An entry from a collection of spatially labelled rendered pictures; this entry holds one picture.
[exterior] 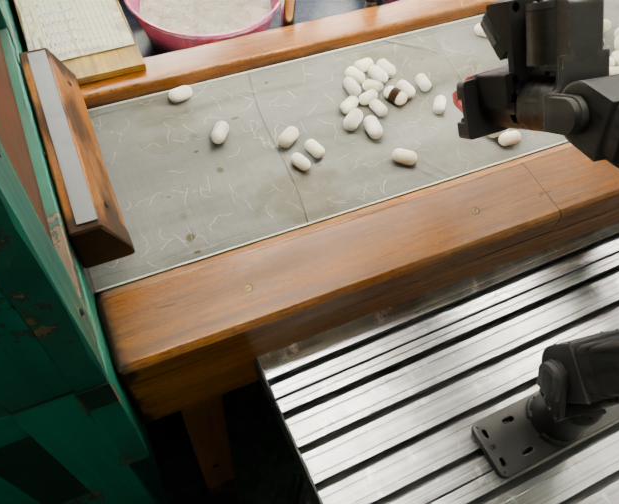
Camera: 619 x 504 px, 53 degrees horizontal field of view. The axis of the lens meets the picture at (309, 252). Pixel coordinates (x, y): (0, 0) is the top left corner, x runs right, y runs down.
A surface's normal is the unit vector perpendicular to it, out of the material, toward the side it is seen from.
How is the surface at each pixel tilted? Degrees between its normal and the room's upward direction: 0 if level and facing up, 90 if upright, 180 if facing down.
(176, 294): 0
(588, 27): 50
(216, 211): 0
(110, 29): 0
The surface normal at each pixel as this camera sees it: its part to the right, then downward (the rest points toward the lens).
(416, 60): 0.07, -0.54
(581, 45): 0.25, 0.28
